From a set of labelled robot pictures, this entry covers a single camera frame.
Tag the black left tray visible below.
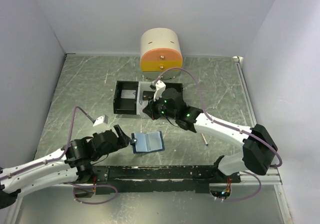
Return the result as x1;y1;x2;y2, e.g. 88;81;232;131
113;81;139;115

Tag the black card in tray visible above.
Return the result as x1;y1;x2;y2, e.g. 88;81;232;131
142;91;154;101

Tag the blue leather card holder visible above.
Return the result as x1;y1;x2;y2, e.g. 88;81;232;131
130;131;165;154

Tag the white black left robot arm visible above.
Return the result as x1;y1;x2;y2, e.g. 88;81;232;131
0;125;131;208

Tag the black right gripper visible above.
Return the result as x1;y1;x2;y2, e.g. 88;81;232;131
142;92;177;120

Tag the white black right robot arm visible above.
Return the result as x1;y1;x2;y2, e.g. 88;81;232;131
143;88;278;183

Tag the silver VIP card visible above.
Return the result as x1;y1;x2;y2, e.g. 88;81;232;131
136;100;148;115

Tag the black right tray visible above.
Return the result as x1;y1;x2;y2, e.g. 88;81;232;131
161;82;183;100

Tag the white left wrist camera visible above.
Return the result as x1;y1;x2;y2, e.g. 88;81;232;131
93;115;109;127

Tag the white middle tray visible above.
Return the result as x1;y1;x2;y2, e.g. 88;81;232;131
137;82;155;119

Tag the blue white pen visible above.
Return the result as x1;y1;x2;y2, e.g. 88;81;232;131
201;133;209;146

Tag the black tray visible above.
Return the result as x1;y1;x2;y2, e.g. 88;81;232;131
161;82;183;100
113;81;139;115

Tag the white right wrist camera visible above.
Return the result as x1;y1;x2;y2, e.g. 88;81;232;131
150;80;166;102

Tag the round three-drawer storage box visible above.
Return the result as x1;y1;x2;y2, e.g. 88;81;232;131
140;28;183;80

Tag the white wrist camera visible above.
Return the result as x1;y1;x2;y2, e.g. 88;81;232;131
93;115;109;127
150;80;166;102

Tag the silver card in tray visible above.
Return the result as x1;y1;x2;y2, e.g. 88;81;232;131
121;90;136;99

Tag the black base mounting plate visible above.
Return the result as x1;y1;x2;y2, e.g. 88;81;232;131
76;165;241;194

